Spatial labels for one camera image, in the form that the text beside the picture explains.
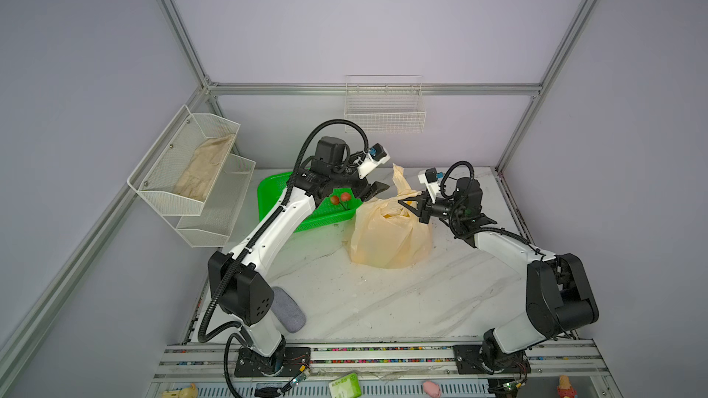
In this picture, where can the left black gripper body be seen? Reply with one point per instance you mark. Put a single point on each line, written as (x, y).
(359, 189)

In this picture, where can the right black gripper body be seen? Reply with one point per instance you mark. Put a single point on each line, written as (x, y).
(424, 208)

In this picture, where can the green plastic basket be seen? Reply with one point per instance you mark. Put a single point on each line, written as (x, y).
(271, 188)

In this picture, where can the cream banana print plastic bag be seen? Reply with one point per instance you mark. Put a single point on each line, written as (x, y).
(386, 235)

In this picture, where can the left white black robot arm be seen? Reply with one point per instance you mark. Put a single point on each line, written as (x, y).
(240, 297)

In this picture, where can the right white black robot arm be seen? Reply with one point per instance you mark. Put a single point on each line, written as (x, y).
(558, 295)

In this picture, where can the beige cloth in shelf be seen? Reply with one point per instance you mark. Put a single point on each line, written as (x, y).
(203, 168)

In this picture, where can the grey oval sponge pad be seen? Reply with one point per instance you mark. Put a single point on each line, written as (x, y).
(287, 311)

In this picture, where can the pink small toy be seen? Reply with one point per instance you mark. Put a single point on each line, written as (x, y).
(433, 390)

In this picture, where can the green small box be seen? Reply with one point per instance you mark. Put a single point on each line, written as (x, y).
(347, 386)

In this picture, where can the red yellow figurine toy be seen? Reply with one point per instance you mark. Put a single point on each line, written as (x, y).
(565, 388)

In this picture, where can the beige toy at front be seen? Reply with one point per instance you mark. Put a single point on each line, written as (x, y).
(187, 392)

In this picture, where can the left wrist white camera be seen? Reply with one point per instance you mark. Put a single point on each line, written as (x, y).
(373, 158)

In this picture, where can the wrist white camera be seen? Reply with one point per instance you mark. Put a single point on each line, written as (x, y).
(373, 158)
(430, 178)

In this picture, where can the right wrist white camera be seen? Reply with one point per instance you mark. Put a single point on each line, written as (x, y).
(430, 178)

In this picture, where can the white wire wall basket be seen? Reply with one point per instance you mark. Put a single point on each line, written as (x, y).
(385, 103)

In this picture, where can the lower white mesh wall shelf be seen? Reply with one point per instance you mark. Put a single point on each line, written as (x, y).
(214, 226)

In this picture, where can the white mesh wall shelf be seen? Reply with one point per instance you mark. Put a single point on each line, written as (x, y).
(214, 226)
(159, 177)

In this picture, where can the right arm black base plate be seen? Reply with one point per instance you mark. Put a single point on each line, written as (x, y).
(484, 359)

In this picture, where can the upper white mesh wall shelf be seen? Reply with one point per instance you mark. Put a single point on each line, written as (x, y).
(159, 177)

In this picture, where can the aluminium front rail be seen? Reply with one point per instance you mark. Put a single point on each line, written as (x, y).
(390, 370)

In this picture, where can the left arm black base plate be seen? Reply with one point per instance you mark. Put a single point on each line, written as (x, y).
(285, 362)

